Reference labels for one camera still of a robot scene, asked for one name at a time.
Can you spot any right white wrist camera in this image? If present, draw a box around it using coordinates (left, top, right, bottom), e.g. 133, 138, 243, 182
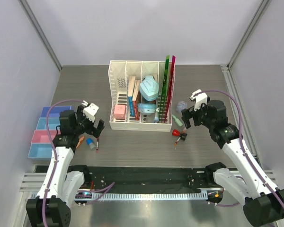
189, 89, 208, 111

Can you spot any left red pen refill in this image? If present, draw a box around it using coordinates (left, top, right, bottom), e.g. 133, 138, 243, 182
96, 137, 99, 153

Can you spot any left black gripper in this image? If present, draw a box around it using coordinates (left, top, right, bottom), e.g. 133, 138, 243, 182
73, 106, 104, 138

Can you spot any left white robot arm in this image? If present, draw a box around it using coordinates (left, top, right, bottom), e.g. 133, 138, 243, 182
26, 101, 104, 227

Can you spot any pink plastic drawer bin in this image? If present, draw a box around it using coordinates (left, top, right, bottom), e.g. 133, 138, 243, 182
31, 130, 50, 143

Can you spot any light blue drawer bin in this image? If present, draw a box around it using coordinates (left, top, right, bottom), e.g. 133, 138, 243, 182
36, 118, 60, 130

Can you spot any purple plastic drawer bin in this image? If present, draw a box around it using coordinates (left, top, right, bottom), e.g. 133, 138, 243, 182
40, 105, 73, 118

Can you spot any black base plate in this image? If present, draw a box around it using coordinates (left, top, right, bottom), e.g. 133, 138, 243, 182
83, 166, 221, 194

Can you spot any red pen refill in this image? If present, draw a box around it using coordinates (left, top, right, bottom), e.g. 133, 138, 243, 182
96, 137, 99, 153
174, 128, 186, 146

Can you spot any blue plastic drawer bin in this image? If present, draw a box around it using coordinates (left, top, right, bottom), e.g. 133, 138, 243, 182
27, 143, 52, 161

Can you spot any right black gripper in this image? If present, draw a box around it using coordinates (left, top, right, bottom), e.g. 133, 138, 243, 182
182, 100, 214, 129

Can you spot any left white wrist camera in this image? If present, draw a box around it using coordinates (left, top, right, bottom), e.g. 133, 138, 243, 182
81, 100, 99, 123

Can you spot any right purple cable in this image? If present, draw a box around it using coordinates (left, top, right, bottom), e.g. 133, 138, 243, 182
198, 89, 284, 227

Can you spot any pink cube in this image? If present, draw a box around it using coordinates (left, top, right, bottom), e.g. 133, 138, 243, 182
114, 104, 126, 120

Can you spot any right red pen refill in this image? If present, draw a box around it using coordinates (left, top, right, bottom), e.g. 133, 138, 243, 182
174, 128, 186, 146

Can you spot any green transparent ruler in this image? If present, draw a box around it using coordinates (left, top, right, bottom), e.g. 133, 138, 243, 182
159, 55, 170, 123

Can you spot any purple cable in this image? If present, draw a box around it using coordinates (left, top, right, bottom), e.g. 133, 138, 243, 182
198, 89, 284, 227
42, 99, 115, 227

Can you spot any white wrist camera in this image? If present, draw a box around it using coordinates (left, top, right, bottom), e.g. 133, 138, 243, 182
189, 89, 208, 111
81, 100, 99, 123

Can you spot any white desktop file organizer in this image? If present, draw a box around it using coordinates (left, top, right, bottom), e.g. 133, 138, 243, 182
108, 57, 175, 132

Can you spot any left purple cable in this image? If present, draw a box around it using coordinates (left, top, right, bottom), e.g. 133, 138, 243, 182
42, 99, 115, 227

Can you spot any perforated metal cable tray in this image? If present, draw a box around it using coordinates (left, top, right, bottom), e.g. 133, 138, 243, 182
30, 192, 208, 201

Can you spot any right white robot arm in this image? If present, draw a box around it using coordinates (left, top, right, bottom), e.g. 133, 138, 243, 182
182, 100, 284, 227

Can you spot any blue spine book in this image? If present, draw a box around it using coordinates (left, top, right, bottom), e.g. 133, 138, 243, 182
127, 76, 136, 117

